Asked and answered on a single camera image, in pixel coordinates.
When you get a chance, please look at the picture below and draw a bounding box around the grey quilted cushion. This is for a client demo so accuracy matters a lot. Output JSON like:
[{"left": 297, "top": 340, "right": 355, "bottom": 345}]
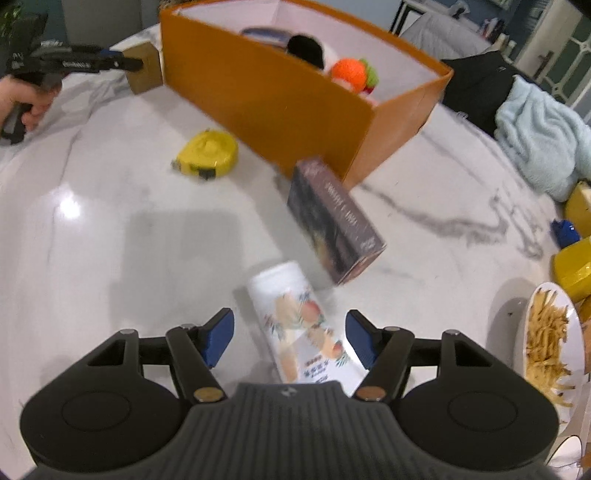
[{"left": 401, "top": 12, "right": 491, "bottom": 60}]

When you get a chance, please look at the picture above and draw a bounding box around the dark photo card box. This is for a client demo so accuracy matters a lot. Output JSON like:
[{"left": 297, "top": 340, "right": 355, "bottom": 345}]
[{"left": 287, "top": 158, "right": 386, "bottom": 285}]

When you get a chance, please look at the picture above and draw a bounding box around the yellow tape measure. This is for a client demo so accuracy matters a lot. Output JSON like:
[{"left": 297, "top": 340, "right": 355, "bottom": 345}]
[{"left": 171, "top": 129, "right": 238, "bottom": 181}]

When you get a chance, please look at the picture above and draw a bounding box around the yellow mug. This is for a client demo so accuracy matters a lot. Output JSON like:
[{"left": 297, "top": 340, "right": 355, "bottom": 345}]
[{"left": 552, "top": 245, "right": 590, "bottom": 303}]

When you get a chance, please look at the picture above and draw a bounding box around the white plate of fries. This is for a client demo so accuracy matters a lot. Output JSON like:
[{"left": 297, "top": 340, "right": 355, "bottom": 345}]
[{"left": 514, "top": 282, "right": 585, "bottom": 431}]

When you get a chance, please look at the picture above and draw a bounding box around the black and white plush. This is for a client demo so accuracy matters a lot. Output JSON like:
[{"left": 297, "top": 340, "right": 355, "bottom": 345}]
[{"left": 286, "top": 34, "right": 341, "bottom": 73}]

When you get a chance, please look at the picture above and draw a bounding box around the blue wrapper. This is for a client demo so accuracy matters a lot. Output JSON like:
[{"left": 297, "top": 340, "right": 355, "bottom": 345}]
[{"left": 551, "top": 220, "right": 581, "bottom": 249}]

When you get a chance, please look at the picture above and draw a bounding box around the brown cardboard box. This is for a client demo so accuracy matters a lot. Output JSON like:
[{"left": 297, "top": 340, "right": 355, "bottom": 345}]
[{"left": 123, "top": 41, "right": 163, "bottom": 95}]

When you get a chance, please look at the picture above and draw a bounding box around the orange knitted ball toy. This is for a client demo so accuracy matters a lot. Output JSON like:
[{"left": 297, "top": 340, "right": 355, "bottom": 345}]
[{"left": 329, "top": 58, "right": 380, "bottom": 94}]

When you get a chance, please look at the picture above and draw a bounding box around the black garment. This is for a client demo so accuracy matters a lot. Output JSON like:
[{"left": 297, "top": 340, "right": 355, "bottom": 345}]
[{"left": 443, "top": 51, "right": 534, "bottom": 137}]

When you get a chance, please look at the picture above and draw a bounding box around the light blue fluffy towel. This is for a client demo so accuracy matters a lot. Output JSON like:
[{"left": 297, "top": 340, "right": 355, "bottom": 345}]
[{"left": 494, "top": 75, "right": 590, "bottom": 202}]

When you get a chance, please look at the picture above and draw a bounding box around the white floral tea canister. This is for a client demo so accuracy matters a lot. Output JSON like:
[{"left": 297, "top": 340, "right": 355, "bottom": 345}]
[{"left": 246, "top": 261, "right": 365, "bottom": 395}]

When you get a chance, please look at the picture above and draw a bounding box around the orange storage box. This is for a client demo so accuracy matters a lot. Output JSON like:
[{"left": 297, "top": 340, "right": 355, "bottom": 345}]
[{"left": 159, "top": 1, "right": 453, "bottom": 187}]

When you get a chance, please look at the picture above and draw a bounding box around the person's left hand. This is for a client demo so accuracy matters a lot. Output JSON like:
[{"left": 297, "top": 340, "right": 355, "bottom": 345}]
[{"left": 0, "top": 75, "right": 62, "bottom": 132}]

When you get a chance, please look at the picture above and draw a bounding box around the yellow snack container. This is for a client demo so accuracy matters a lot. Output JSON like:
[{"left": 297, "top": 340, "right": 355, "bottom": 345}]
[{"left": 564, "top": 181, "right": 591, "bottom": 238}]

